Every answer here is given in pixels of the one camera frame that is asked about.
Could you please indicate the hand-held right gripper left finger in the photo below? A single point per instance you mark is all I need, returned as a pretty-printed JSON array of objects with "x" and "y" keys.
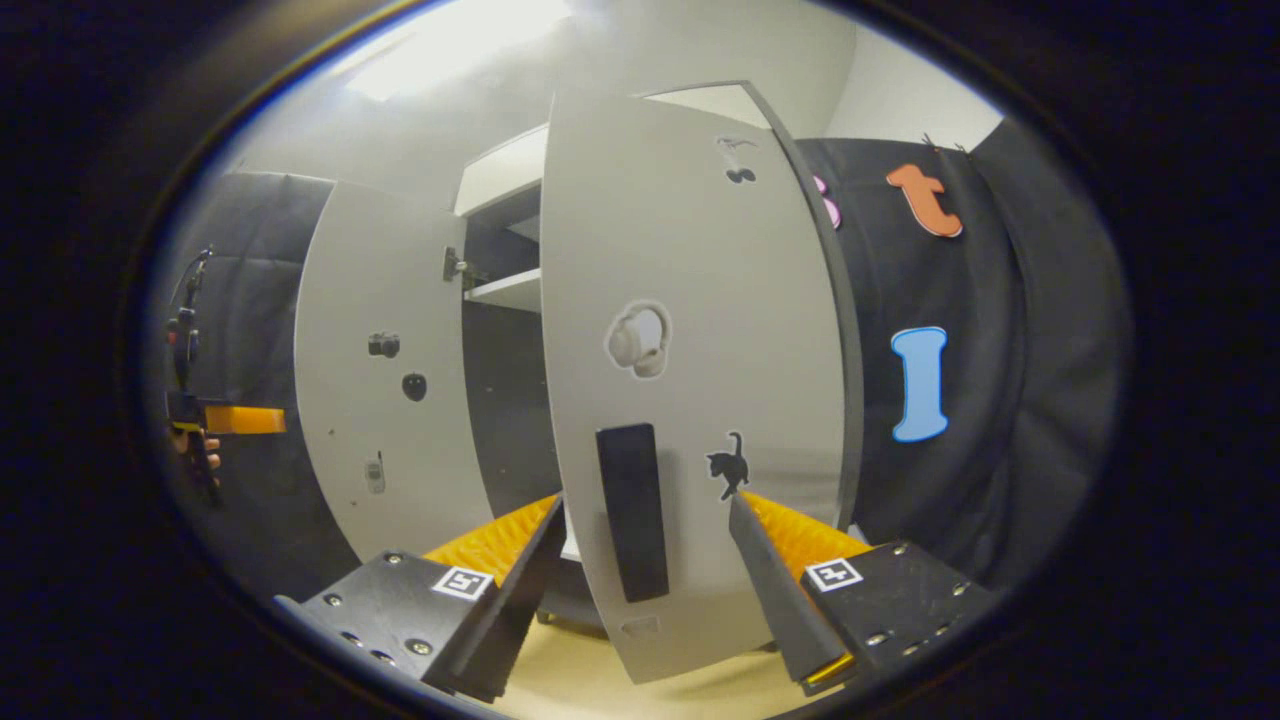
[{"x": 520, "y": 590}]

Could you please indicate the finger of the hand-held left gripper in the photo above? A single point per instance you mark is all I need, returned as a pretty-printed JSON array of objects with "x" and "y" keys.
[{"x": 245, "y": 420}]

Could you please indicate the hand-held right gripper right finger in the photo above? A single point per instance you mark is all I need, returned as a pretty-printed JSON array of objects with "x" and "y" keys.
[{"x": 775, "y": 600}]

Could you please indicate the white and grey shoe cabinet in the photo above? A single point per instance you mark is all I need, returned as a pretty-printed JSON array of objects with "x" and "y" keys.
[{"x": 515, "y": 400}]

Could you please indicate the white shoe cabinet door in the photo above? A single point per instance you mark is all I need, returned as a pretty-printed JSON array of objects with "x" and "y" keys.
[
  {"x": 380, "y": 260},
  {"x": 680, "y": 230}
]

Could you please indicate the metal door hinge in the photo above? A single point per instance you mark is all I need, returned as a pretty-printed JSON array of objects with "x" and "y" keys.
[{"x": 458, "y": 268}]

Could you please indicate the wide white cabinet shelf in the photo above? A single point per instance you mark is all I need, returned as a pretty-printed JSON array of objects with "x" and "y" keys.
[{"x": 510, "y": 290}]

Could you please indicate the black backdrop cloth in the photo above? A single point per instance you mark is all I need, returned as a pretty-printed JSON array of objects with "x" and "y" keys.
[
  {"x": 1010, "y": 450},
  {"x": 260, "y": 300}
]

